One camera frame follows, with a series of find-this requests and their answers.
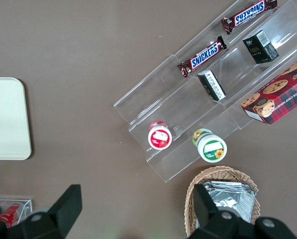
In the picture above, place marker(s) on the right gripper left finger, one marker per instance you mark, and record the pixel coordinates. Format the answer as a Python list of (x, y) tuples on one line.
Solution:
[(61, 214)]

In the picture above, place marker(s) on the small black carton box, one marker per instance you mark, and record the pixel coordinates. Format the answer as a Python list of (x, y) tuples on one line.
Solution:
[(211, 85), (260, 47)]

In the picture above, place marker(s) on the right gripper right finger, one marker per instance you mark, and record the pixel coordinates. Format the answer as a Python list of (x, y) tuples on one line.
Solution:
[(213, 224)]

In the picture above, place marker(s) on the cream plastic tray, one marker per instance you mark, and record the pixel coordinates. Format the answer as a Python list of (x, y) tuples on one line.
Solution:
[(6, 119)]

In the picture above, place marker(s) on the red tartan cookie box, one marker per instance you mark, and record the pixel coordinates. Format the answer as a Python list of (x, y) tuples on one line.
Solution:
[(277, 97)]

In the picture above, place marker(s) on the light tan wicker basket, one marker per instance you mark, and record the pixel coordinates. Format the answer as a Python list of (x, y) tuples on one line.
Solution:
[(193, 199)]

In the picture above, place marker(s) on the clear acrylic tiered stand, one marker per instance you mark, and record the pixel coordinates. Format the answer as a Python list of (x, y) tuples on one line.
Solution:
[(163, 99)]

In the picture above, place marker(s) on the red lid yogurt cup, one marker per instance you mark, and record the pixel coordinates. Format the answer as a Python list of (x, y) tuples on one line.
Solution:
[(160, 136)]

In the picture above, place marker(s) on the clear acrylic bottle rack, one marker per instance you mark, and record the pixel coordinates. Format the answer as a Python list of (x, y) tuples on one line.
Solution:
[(27, 209)]

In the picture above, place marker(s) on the stack of foil trays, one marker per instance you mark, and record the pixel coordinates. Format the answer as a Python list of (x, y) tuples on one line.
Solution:
[(232, 201)]

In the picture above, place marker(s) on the snickers chocolate bar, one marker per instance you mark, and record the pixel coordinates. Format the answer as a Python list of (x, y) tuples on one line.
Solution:
[(202, 56), (249, 16)]

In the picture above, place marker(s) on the green lid yogurt cup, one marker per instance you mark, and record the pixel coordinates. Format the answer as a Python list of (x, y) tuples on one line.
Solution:
[(210, 147)]

